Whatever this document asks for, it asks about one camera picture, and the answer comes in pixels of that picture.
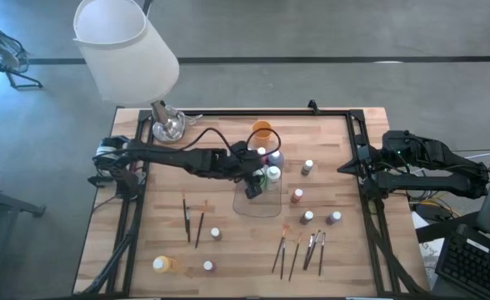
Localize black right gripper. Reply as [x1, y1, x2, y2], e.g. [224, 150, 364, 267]
[337, 144, 386, 178]

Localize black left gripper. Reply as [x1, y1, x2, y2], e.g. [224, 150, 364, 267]
[227, 141, 267, 200]

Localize large green paint bottle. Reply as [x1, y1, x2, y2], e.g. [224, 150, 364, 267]
[252, 167, 270, 189]

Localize large white paint bottle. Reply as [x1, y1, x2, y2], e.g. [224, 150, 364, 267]
[265, 165, 283, 184]

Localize large blue paint bottle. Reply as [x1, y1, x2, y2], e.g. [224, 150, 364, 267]
[267, 149, 285, 168]

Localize clear plastic bin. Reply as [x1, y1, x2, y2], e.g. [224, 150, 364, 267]
[232, 146, 283, 219]

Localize large yellow paint bottle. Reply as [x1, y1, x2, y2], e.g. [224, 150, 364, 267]
[152, 255, 180, 275]

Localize small purple paint bottle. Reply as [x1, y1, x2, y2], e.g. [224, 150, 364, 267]
[325, 210, 343, 227]

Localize orange plastic cup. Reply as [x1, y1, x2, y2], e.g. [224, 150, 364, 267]
[251, 119, 273, 141]

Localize thin brush tan bristles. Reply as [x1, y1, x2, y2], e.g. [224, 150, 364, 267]
[181, 191, 188, 233]

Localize black brush orange bristles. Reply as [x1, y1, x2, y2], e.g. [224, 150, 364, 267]
[194, 199, 209, 250]

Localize black power adapter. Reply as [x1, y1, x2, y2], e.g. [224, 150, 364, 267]
[415, 202, 454, 222]

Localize fan brush orange bristles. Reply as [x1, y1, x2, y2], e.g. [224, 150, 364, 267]
[271, 223, 291, 275]

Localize short brush silver ferrule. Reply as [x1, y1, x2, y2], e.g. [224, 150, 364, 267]
[280, 239, 287, 281]

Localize black side desk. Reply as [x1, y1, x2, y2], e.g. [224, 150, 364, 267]
[415, 210, 490, 300]

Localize white printed paper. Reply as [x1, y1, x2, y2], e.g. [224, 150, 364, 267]
[411, 210, 446, 288]

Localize black computer keyboard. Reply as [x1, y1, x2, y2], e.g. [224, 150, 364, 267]
[434, 232, 490, 300]

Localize white shade table lamp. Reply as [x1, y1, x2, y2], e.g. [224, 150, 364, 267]
[72, 0, 187, 145]

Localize black furniture leg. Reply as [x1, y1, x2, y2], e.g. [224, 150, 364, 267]
[0, 181, 47, 218]

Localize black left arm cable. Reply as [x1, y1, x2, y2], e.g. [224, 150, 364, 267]
[177, 127, 283, 168]

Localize clear lamp cord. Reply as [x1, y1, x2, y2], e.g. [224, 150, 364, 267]
[181, 112, 204, 127]

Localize black metal table frame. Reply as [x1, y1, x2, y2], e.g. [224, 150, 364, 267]
[77, 108, 428, 298]

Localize black handled paintbrush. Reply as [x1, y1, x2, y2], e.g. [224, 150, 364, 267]
[302, 232, 316, 271]
[317, 231, 327, 278]
[304, 228, 323, 271]

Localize yellow floor cable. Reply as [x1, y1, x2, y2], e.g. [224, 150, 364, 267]
[419, 189, 458, 209]

